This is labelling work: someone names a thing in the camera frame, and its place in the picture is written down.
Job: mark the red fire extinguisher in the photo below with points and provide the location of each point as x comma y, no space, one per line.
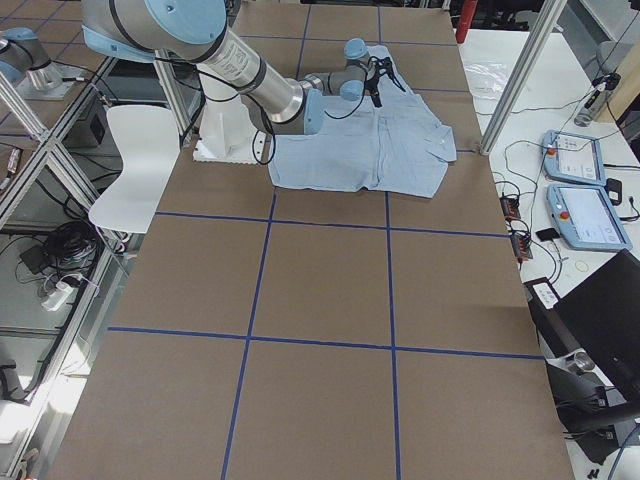
465,20

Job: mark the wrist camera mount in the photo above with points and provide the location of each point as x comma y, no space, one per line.
385,68

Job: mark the orange black adapter box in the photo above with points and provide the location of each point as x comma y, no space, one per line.
510,207
521,245

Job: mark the white power strip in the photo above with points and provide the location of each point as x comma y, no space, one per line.
62,294

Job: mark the black monitor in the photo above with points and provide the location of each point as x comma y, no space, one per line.
593,332

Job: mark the white plastic chair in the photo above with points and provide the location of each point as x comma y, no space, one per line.
148,141

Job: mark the light blue button-up shirt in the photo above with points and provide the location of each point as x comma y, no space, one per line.
399,147

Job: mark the blue teach pendant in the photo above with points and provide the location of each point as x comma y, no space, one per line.
586,219
573,158

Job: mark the clear plastic bag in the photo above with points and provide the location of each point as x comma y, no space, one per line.
486,80

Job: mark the metal water bottle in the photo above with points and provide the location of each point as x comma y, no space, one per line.
602,88

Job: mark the grey aluminium frame post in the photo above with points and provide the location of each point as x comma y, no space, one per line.
534,45

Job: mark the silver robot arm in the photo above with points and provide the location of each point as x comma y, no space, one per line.
197,32

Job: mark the lower blue teach pendant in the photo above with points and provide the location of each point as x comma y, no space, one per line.
586,219

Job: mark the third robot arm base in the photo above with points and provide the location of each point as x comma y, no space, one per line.
30,69

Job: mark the upper blue teach pendant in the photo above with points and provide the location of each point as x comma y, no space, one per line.
573,158

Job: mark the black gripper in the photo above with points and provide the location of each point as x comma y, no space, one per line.
373,87

